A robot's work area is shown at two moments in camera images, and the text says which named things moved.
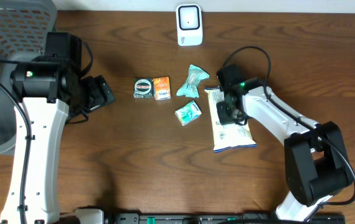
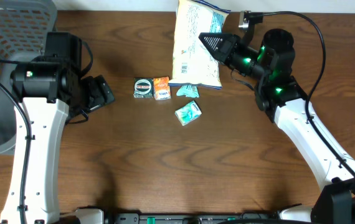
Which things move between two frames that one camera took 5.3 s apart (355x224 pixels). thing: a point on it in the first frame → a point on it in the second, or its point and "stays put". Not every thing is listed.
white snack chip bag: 229,136 → 193,63
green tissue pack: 188,112 stays put
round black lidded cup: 143,88 stays put
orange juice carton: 162,89 stays put
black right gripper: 223,119 → 227,43
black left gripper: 99,98 stays put
